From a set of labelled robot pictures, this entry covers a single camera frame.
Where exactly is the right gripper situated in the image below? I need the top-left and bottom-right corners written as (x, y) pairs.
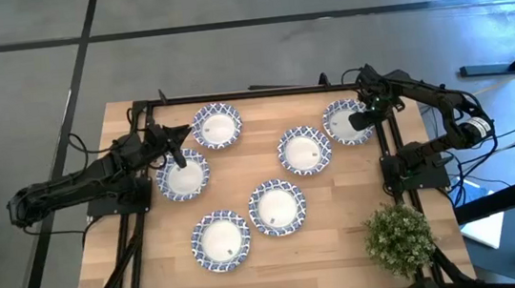
top-left (342, 60), bottom-right (403, 134)

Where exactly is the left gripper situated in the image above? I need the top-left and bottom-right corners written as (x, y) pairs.
top-left (140, 118), bottom-right (196, 174)

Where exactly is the blue patterned white paper bowl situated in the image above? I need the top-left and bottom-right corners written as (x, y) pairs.
top-left (245, 175), bottom-right (310, 240)
top-left (319, 95), bottom-right (377, 150)
top-left (275, 123), bottom-right (336, 180)
top-left (187, 206), bottom-right (256, 278)
top-left (189, 100), bottom-right (245, 153)
top-left (153, 145), bottom-right (215, 205)

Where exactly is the green artificial potted plant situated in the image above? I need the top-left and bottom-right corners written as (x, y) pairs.
top-left (360, 196), bottom-right (441, 283)

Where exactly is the white paper sheet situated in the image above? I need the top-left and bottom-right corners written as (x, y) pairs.
top-left (459, 210), bottom-right (509, 253)

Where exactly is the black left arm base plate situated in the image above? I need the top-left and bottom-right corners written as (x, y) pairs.
top-left (83, 175), bottom-right (156, 219)

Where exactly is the black aluminium table frame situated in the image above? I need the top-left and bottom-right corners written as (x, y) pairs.
top-left (60, 58), bottom-right (475, 288)

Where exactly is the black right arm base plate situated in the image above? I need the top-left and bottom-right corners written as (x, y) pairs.
top-left (379, 137), bottom-right (452, 195)

